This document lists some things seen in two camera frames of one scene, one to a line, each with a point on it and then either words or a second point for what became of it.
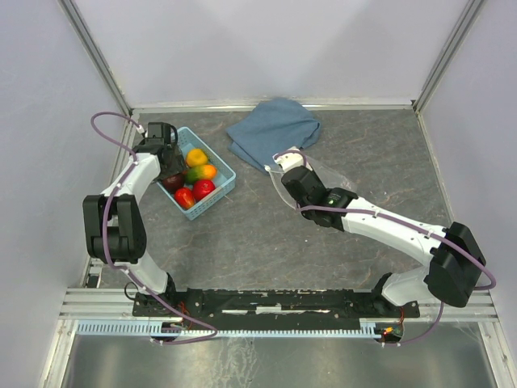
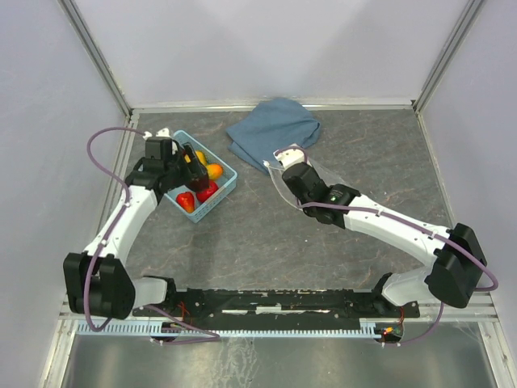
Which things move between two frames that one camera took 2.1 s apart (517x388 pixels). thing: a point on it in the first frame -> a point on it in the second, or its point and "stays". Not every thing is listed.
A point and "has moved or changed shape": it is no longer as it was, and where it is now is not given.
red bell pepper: [185, 198] stays
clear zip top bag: [329, 179] stays
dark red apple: [174, 182] has moved or changed shape
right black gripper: [315, 178] stays
